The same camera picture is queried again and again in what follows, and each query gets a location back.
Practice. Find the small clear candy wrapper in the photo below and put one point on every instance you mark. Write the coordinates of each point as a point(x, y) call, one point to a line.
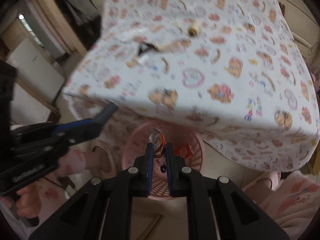
point(157, 140)

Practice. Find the hanging grey clothes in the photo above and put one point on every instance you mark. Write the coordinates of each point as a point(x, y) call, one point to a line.
point(77, 10)

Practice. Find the pink slipper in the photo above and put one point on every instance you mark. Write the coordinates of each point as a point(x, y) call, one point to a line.
point(265, 182)
point(102, 155)

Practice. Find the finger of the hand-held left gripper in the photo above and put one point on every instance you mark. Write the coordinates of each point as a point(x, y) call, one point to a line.
point(80, 137)
point(100, 118)

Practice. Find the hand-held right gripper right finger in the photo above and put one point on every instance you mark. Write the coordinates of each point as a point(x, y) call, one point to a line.
point(169, 165)

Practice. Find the bear print cloth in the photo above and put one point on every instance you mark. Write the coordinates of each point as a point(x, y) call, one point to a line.
point(200, 85)

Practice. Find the pink plastic basket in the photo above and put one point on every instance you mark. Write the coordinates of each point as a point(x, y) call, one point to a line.
point(197, 155)

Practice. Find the person's left leg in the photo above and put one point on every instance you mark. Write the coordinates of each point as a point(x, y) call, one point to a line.
point(72, 160)

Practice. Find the person's left hand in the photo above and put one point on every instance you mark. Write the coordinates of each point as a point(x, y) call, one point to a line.
point(26, 202)

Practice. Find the person's leg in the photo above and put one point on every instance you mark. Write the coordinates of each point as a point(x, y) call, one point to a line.
point(295, 205)
point(72, 160)

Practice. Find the cream wardrobe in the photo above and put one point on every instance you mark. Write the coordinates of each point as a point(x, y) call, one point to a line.
point(297, 17)

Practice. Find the person's right leg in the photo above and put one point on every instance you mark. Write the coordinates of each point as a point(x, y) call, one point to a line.
point(295, 205)

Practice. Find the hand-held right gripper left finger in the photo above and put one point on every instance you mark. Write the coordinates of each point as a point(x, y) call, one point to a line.
point(150, 165)

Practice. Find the wooden door frame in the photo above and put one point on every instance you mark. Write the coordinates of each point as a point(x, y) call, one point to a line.
point(55, 17)

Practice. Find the red snack wrapper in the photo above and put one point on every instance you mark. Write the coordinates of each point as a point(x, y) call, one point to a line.
point(182, 152)

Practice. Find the white fridge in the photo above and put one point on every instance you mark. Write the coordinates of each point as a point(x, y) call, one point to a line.
point(32, 67)

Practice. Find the cream thread spool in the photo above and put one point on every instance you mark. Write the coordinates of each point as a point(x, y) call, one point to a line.
point(193, 29)

